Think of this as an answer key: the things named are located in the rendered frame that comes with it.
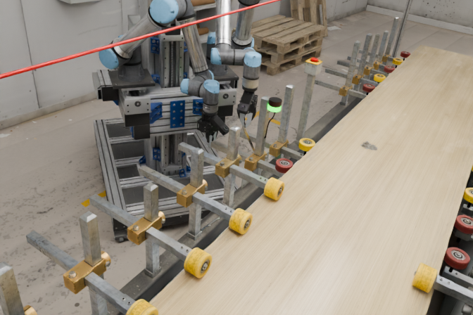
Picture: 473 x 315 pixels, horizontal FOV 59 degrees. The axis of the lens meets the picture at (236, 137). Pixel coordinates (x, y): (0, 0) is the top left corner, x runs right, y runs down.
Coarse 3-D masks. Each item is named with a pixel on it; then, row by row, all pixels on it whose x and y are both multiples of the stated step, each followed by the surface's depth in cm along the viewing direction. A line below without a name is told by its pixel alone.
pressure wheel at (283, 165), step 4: (280, 160) 195; (284, 160) 196; (288, 160) 196; (276, 164) 193; (280, 164) 192; (284, 164) 193; (288, 164) 194; (292, 164) 193; (276, 168) 194; (280, 168) 191; (284, 168) 191; (288, 168) 191; (280, 172) 193; (284, 172) 192
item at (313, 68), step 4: (308, 60) 226; (320, 60) 227; (308, 64) 225; (312, 64) 224; (316, 64) 222; (320, 64) 226; (308, 68) 226; (312, 68) 225; (316, 68) 223; (320, 68) 228; (304, 72) 228; (308, 72) 227; (312, 72) 226; (316, 72) 225
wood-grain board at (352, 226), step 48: (432, 48) 383; (384, 96) 274; (432, 96) 281; (336, 144) 214; (384, 144) 218; (432, 144) 223; (288, 192) 176; (336, 192) 178; (384, 192) 181; (432, 192) 184; (240, 240) 149; (288, 240) 151; (336, 240) 153; (384, 240) 155; (432, 240) 157; (192, 288) 129; (240, 288) 130; (288, 288) 132; (336, 288) 134; (384, 288) 135; (432, 288) 137
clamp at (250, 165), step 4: (264, 152) 208; (252, 156) 203; (256, 156) 203; (260, 156) 204; (264, 156) 206; (248, 160) 200; (256, 160) 200; (264, 160) 208; (244, 164) 202; (248, 164) 200; (252, 164) 199; (256, 164) 201; (248, 168) 201; (252, 168) 200; (256, 168) 203
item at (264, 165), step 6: (210, 144) 214; (216, 144) 212; (222, 144) 212; (222, 150) 211; (246, 156) 204; (258, 162) 201; (264, 162) 201; (264, 168) 200; (270, 168) 198; (276, 174) 197; (282, 174) 195
